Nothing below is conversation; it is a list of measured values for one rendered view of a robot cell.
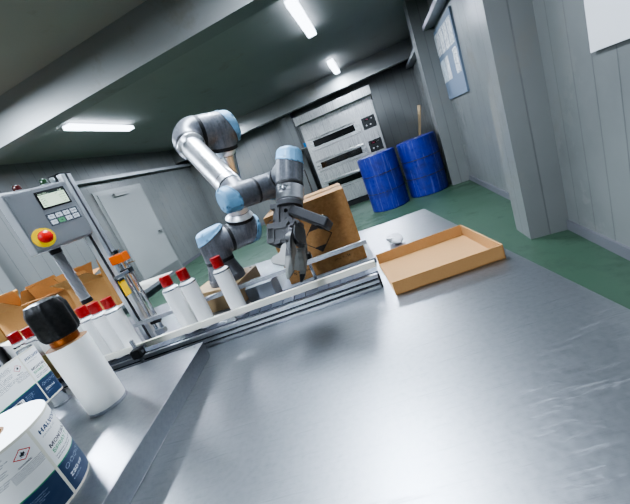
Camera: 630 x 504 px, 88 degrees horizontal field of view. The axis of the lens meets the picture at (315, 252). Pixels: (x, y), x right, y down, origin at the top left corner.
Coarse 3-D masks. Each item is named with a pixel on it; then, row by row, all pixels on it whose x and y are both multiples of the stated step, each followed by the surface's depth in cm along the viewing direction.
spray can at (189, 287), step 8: (176, 272) 99; (184, 272) 100; (184, 280) 100; (192, 280) 100; (184, 288) 99; (192, 288) 100; (192, 296) 100; (200, 296) 102; (192, 304) 101; (200, 304) 101; (200, 312) 102; (208, 312) 103; (200, 320) 102
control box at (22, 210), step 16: (16, 192) 97; (32, 192) 99; (0, 208) 99; (16, 208) 96; (32, 208) 98; (64, 208) 105; (16, 224) 97; (32, 224) 98; (48, 224) 101; (64, 224) 104; (80, 224) 107; (32, 240) 97; (64, 240) 104; (32, 256) 104
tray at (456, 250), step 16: (416, 240) 110; (432, 240) 110; (448, 240) 109; (464, 240) 104; (480, 240) 96; (384, 256) 112; (400, 256) 112; (416, 256) 107; (432, 256) 102; (448, 256) 98; (464, 256) 94; (480, 256) 85; (496, 256) 85; (384, 272) 104; (400, 272) 100; (416, 272) 96; (432, 272) 86; (448, 272) 86; (400, 288) 88; (416, 288) 88
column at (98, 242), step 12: (60, 180) 105; (72, 180) 109; (72, 192) 107; (84, 204) 110; (84, 216) 109; (96, 228) 112; (96, 240) 111; (108, 240) 115; (96, 252) 112; (108, 252) 113; (108, 264) 113; (108, 276) 115; (120, 288) 116; (132, 300) 117; (132, 312) 118; (144, 312) 120; (144, 324) 120; (156, 324) 124; (144, 336) 121; (156, 336) 122
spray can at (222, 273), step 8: (216, 256) 98; (216, 264) 98; (216, 272) 98; (224, 272) 98; (216, 280) 99; (224, 280) 98; (232, 280) 100; (224, 288) 99; (232, 288) 100; (224, 296) 101; (232, 296) 100; (240, 296) 101; (232, 304) 100; (240, 304) 101; (248, 312) 103
